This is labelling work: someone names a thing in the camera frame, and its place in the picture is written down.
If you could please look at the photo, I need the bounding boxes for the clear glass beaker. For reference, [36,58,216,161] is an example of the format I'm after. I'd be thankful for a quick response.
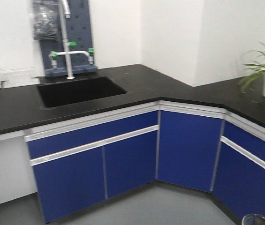
[241,213,265,225]

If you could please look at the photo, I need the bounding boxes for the blue lab base cabinet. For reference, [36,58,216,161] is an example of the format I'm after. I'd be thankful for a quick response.
[25,101,265,223]

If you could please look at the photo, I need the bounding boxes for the black lab sink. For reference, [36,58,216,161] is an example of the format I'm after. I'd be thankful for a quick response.
[38,76,127,108]

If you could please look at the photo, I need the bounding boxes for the white lab faucet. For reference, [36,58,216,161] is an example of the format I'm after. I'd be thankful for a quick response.
[49,0,94,79]

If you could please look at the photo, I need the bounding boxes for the blue-grey pegboard drying rack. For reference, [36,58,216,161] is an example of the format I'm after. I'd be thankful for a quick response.
[38,0,98,77]

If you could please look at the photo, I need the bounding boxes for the clear plastic bag of pegs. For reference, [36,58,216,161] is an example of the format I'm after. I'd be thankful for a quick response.
[31,0,59,41]

